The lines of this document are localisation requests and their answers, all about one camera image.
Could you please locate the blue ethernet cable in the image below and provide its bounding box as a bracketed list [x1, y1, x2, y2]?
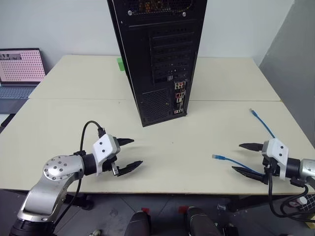
[212, 107, 277, 177]

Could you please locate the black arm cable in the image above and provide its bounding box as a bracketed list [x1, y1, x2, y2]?
[267, 169, 315, 220]
[50, 120, 107, 230]

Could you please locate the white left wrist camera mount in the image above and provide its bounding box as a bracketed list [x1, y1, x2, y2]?
[92, 134, 117, 177]

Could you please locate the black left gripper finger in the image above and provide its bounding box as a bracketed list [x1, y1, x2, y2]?
[115, 160, 144, 177]
[117, 138, 135, 148]

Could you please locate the white grid calibration board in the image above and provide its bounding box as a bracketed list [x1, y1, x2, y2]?
[288, 193, 315, 212]

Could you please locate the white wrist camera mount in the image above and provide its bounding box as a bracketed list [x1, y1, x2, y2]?
[92, 134, 117, 177]
[261, 138, 289, 181]

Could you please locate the black table leg frame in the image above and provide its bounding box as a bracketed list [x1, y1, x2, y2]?
[64, 193, 95, 211]

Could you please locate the white side desk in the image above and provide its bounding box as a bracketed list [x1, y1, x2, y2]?
[0, 98, 30, 128]

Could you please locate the open grey laptop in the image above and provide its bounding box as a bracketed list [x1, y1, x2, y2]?
[0, 48, 47, 100]

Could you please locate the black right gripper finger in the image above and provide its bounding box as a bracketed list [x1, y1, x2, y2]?
[238, 142, 263, 152]
[231, 166, 268, 185]

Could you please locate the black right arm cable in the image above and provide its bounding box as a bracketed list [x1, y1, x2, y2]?
[267, 169, 315, 220]

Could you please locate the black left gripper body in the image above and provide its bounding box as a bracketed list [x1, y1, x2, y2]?
[101, 135, 122, 177]

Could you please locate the grey partition panel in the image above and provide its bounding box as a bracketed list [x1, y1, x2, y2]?
[258, 0, 315, 149]

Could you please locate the black computer tower case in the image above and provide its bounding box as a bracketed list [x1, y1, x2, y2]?
[107, 0, 208, 127]

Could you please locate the dark rounded shape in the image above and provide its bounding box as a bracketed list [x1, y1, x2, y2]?
[184, 206, 223, 236]
[124, 210, 153, 236]

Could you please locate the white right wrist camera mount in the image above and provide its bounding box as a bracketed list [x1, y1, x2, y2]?
[261, 138, 289, 181]

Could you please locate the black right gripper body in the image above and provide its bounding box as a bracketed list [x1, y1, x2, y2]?
[260, 142, 277, 185]

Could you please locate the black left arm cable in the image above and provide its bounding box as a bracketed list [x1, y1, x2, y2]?
[50, 120, 107, 230]

